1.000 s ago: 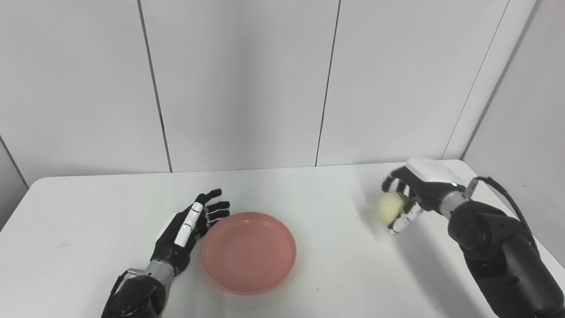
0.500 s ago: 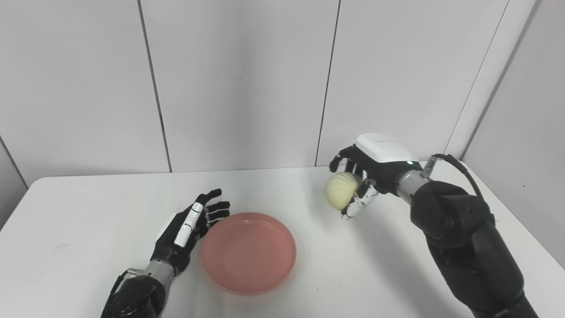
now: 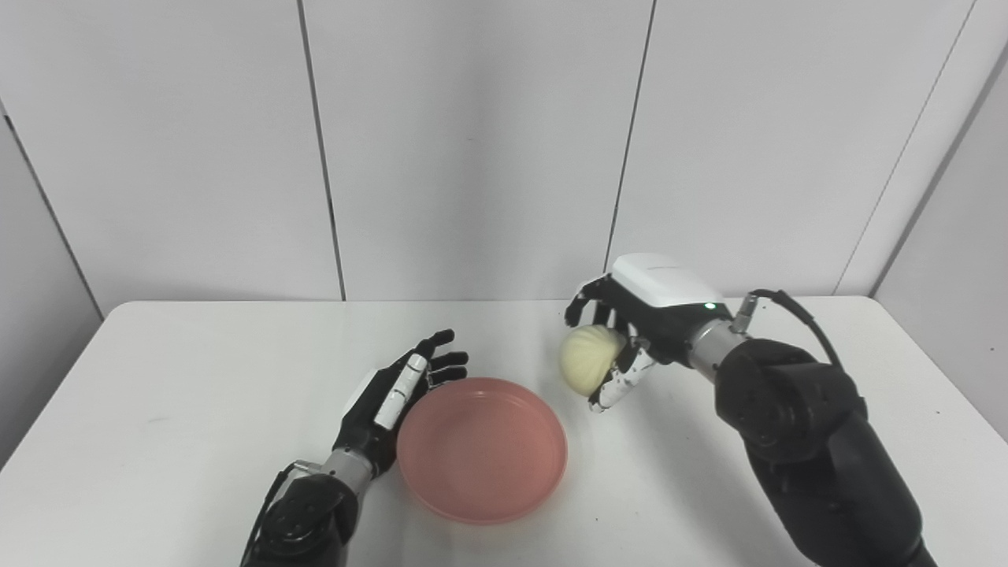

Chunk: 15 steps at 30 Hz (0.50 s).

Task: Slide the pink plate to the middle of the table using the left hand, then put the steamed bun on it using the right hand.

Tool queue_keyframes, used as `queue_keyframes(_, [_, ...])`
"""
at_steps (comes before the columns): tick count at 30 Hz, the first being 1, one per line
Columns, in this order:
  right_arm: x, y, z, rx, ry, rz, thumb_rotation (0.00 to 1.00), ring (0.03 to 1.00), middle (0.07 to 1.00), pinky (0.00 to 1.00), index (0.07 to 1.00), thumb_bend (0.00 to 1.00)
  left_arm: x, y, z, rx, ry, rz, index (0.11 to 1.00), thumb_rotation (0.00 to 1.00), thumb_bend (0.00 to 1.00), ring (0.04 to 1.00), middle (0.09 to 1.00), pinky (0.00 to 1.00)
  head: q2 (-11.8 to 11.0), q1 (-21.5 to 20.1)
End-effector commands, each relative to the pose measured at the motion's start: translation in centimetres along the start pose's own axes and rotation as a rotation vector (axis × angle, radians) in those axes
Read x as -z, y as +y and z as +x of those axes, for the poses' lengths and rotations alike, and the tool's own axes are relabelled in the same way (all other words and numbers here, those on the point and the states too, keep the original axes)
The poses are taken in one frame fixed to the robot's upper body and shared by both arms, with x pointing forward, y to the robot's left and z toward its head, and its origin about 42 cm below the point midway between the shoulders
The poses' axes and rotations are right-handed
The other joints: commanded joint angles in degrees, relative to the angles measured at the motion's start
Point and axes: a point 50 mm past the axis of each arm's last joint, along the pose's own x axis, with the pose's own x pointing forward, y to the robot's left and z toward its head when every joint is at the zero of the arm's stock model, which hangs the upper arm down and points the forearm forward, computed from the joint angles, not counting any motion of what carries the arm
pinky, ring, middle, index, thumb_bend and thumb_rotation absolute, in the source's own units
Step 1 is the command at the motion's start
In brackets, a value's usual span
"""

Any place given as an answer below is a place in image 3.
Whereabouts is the cream steamed bun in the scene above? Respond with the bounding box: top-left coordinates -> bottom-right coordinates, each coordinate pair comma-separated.
560,325 -> 628,398

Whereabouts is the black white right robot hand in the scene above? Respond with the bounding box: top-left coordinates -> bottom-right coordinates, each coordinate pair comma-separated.
563,253 -> 730,414

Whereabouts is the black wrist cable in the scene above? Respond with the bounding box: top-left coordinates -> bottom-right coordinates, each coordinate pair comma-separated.
239,460 -> 324,567
730,288 -> 845,372

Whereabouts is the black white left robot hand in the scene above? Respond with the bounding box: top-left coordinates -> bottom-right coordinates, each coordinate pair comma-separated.
332,328 -> 470,478

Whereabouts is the pink round plate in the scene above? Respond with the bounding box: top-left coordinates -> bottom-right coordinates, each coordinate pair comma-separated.
396,377 -> 569,526

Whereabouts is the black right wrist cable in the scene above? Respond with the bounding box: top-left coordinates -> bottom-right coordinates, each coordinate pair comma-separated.
730,288 -> 845,372

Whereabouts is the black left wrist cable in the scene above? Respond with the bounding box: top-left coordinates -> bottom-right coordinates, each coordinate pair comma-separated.
239,460 -> 324,567

